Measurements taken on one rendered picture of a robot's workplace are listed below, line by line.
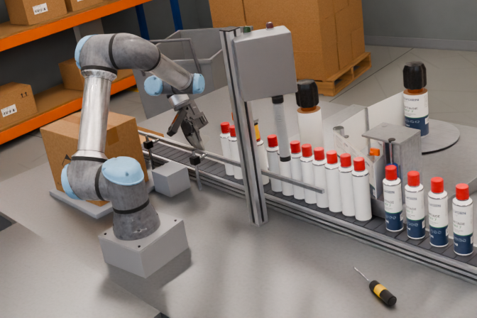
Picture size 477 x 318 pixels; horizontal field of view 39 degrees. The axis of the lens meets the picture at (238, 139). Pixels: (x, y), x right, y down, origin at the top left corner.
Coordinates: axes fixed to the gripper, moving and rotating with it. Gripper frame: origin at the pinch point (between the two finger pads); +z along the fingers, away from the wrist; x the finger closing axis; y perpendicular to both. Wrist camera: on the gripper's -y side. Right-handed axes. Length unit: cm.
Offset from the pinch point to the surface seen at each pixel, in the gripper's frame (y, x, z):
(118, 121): -23.6, 4.7, -24.1
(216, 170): -1.1, -5.1, 9.3
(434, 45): 409, 181, 0
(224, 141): -1.7, -19.9, 1.4
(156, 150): -1.1, 28.5, -10.2
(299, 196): -2, -44, 30
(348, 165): 0, -70, 26
